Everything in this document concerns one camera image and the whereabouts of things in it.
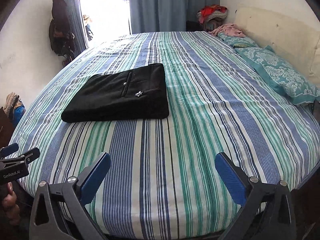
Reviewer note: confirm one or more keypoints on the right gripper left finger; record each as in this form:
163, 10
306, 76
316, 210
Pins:
47, 220

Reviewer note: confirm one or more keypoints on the cream padded headboard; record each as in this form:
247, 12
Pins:
291, 39

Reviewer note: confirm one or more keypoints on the pink cloth on bed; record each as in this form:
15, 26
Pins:
229, 29

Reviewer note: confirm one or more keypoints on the blue-grey right curtain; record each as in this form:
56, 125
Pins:
149, 16

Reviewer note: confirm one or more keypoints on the teal patterned pillow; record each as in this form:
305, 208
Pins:
280, 75

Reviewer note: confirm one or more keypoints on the left hand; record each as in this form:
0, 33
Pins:
10, 211

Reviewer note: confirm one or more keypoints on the striped blue green bed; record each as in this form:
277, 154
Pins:
162, 183

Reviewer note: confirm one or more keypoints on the dark hanging bags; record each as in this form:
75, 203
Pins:
60, 35

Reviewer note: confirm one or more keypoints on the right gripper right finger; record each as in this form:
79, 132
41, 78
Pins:
266, 210

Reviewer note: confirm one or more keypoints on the blue-grey curtain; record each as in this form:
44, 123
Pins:
149, 16
77, 25

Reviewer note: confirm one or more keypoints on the red and grey clothes pile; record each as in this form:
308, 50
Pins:
212, 12

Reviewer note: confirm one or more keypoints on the blue-grey left curtain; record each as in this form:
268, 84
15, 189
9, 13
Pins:
77, 25

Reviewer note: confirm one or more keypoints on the black pants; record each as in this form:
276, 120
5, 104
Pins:
138, 93

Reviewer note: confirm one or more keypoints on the dark brown wooden cabinet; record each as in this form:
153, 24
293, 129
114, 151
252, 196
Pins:
7, 129

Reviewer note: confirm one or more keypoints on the colourful clothes pile on cabinet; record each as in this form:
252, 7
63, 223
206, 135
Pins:
14, 108

